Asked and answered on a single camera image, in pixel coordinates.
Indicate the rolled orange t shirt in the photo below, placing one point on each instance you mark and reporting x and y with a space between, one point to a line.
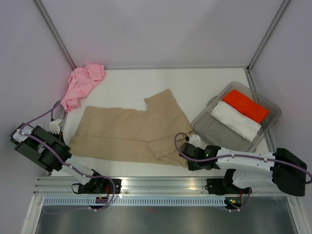
246 106

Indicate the aluminium front rail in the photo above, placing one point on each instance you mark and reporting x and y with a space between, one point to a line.
131 186

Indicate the clear grey plastic bin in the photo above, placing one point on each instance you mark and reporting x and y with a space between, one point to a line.
213 132

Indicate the right aluminium frame post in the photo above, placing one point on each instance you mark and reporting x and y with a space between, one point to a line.
268 34

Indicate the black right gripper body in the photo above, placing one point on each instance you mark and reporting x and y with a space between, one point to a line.
193 165

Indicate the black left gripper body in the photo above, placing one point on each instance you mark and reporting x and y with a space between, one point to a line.
58 137

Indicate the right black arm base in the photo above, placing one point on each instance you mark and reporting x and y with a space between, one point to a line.
217 186

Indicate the white t shirt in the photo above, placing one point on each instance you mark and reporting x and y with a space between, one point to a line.
233 119

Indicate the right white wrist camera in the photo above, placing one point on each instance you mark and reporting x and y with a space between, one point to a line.
194 140

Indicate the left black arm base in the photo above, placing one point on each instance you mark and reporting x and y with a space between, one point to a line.
98 186

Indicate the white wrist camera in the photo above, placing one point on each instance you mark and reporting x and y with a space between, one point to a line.
55 126
194 140

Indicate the pink crumpled t shirt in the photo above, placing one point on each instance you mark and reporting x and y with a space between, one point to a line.
81 82

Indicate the white slotted cable duct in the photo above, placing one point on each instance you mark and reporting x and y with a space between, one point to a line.
136 201

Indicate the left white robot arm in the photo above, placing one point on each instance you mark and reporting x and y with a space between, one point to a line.
50 153

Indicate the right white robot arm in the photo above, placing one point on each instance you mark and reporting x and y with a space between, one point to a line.
280 169

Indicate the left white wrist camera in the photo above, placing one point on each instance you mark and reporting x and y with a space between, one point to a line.
55 126

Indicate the beige t shirt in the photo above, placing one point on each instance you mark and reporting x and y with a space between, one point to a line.
133 136

